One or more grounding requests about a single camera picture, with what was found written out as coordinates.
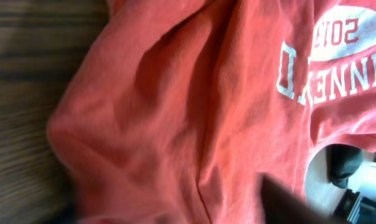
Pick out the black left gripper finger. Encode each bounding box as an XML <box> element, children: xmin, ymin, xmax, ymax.
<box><xmin>260</xmin><ymin>175</ymin><xmax>340</xmax><ymax>224</ymax></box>

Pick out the red printed t-shirt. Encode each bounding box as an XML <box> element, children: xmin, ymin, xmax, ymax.
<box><xmin>47</xmin><ymin>0</ymin><xmax>376</xmax><ymax>223</ymax></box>

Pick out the black garment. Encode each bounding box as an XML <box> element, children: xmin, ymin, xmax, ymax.
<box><xmin>326</xmin><ymin>144</ymin><xmax>364</xmax><ymax>189</ymax></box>

